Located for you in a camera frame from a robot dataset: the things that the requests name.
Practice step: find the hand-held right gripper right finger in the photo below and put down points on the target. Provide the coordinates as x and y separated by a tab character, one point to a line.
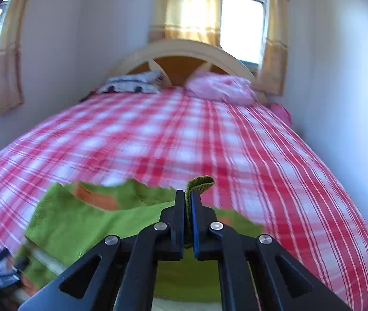
196	230

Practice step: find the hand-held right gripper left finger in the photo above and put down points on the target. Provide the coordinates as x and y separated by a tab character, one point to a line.
176	230

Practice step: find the green knit sweater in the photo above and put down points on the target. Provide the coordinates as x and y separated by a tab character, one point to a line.
80	223

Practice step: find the red plaid bed sheet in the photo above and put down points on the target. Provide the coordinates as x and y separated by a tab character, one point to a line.
177	129

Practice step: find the pink pillow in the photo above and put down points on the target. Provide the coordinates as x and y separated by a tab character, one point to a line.
219	89

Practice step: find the pink cloth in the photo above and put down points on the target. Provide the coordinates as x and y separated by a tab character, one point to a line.
282	111

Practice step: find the grey patterned pillow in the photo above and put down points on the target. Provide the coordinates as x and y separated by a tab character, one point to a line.
128	82

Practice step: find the cream wooden headboard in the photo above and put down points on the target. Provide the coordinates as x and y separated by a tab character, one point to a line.
177	48

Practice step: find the narrow yellow curtain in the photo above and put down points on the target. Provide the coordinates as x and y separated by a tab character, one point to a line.
273	55

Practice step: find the yellow side window curtain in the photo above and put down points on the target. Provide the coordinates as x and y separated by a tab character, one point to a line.
9	64

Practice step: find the window behind headboard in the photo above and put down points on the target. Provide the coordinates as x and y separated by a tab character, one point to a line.
242	29

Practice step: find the wide yellow curtain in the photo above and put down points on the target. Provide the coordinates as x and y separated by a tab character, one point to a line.
187	6

